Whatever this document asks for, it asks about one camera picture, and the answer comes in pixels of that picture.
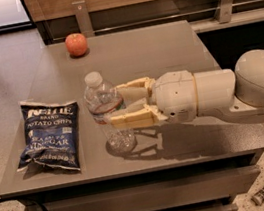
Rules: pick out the left metal bracket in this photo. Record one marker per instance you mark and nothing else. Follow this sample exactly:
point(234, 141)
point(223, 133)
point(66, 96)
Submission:
point(83, 18)

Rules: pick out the clear plastic water bottle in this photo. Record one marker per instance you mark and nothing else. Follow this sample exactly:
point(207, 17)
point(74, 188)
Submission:
point(101, 98)

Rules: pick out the upper grey drawer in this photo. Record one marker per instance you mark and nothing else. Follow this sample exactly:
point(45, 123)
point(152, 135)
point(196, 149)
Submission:
point(165, 194)

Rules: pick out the blue kettle chip bag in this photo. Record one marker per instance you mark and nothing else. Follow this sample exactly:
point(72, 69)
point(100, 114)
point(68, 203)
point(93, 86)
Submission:
point(51, 135)

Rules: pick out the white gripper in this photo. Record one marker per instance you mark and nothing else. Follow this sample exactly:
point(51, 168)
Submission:
point(175, 97)

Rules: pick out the red apple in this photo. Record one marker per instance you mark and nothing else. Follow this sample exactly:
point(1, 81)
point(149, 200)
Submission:
point(76, 44)

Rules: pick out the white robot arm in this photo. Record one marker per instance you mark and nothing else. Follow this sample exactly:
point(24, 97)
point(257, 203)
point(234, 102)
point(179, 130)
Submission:
point(233, 96)

